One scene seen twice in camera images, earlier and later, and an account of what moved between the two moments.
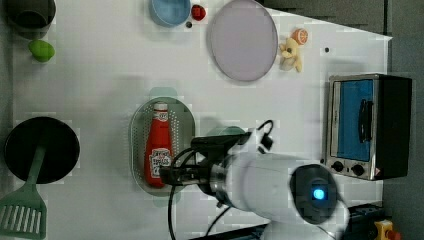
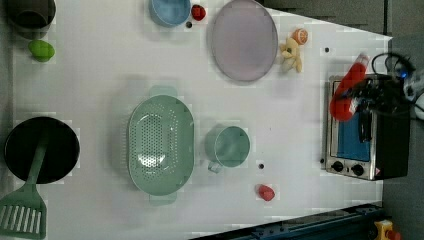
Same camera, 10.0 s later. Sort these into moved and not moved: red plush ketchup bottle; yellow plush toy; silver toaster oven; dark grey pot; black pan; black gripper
Moved: red plush ketchup bottle; black gripper
Not moved: black pan; dark grey pot; yellow plush toy; silver toaster oven
